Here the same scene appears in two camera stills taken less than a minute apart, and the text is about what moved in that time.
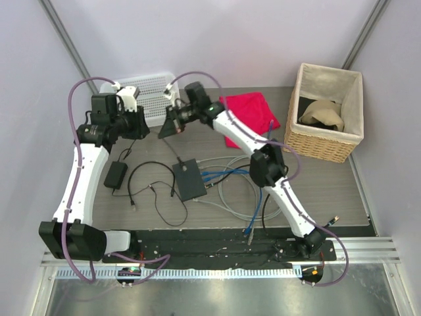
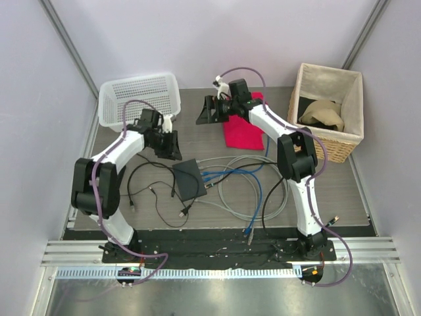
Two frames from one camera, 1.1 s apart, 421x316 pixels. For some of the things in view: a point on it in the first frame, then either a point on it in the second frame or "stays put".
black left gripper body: [130, 124] to [164, 144]
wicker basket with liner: [325, 118] stays put
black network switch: [189, 180] stays put
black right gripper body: [177, 119] to [223, 106]
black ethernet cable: [207, 185] stays put
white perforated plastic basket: [151, 99] stays put
